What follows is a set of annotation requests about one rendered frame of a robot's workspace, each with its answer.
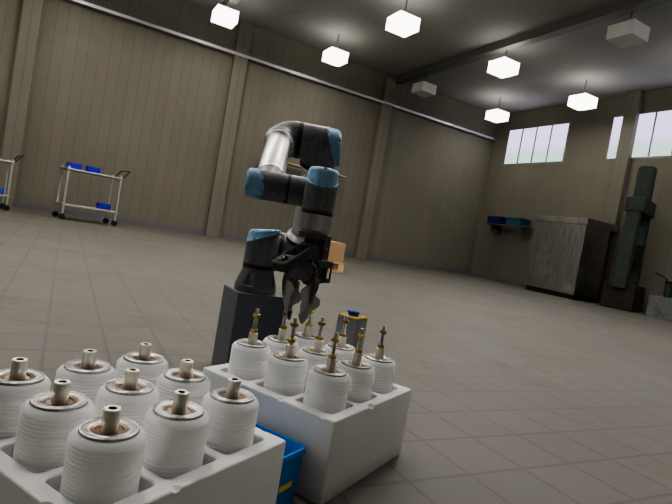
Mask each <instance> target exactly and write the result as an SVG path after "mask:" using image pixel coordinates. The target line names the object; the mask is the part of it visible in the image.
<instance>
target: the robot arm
mask: <svg viewBox="0 0 672 504"><path fill-rule="evenodd" d="M341 144H342V134H341V132H340V131H339V130H338V129H334V128H330V127H328V126H327V127H325V126H320V125H315V124H310V123H304V122H300V121H286V122H282V123H279V124H277V125H275V126H273V127H272V128H270V129H269V130H268V131H267V133H266V134H265V136H264V139H263V148H264V151H263V154H262V157H261V160H260V163H259V166H258V168H249V169H248V171H247V175H246V180H245V188H244V193H245V195H246V196H247V197H251V198H256V199H258V200H267V201H273V202H278V203H284V204H289V205H294V206H296V210H295V215H294V221H293V226H292V228H291V229H289V230H288V232H287V235H283V234H281V230H271V229H251V230H250V231H249V232H248V237H247V240H246V248H245V254H244V260H243V266H242V269H241V271H240V273H239V275H238V277H237V279H236V281H235V284H234V289H236V290H239V291H242V292H247V293H252V294H259V295H275V293H276V284H275V277H274V271H279V272H284V275H283V279H282V296H283V303H284V308H285V313H286V316H287V319H288V320H290V319H291V315H292V306H293V305H295V304H297V303H299V302H300V301H301V299H302V301H301V304H300V313H299V314H298V317H299V320H300V323H301V324H303V323H304V322H305V320H306V319H307V317H308V316H309V313H310V311H312V310H314V309H316V308H318V307H319V306H320V299H319V298H318V297H317V296H316V293H317V291H318V288H319V284H322V283H330V279H331V273H332V267H333V262H330V261H328V256H329V250H330V244H331V239H332V237H328V236H329V235H327V234H329V233H330V231H331V225H332V219H333V218H332V217H333V211H334V206H335V200H336V194H337V188H338V186H339V183H338V182H339V172H338V171H336V170H334V167H335V166H336V167H337V166H339V165H340V159H341ZM289 157H292V158H296V159H300V162H299V164H300V166H301V167H302V169H303V172H302V177H301V176H295V175H290V174H286V170H287V164H288V159H289ZM328 268H330V274H329V278H327V272H328ZM298 280H301V281H302V283H303V284H306V285H307V286H305V287H303V288H302V289H301V293H300V292H299V286H300V282H299V281H298Z"/></svg>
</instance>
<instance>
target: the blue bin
mask: <svg viewBox="0 0 672 504"><path fill-rule="evenodd" d="M255 427H257V428H259V429H261V430H262V431H264V432H268V433H270V434H273V435H275V436H277V437H279V438H281V439H284V440H285V441H286V446H285V451H284V457H283V463H282V469H281V475H280V481H279V487H278V492H277V498H276V504H292V503H293V499H294V494H295V490H296V485H297V481H298V476H299V472H300V467H301V463H302V458H303V456H304V455H305V453H306V446H305V445H304V444H302V443H300V442H298V441H296V440H293V439H291V438H289V437H287V436H285V435H282V434H280V433H278V432H276V431H274V430H271V429H269V428H267V427H265V426H263V425H260V424H258V423H256V425H255Z"/></svg>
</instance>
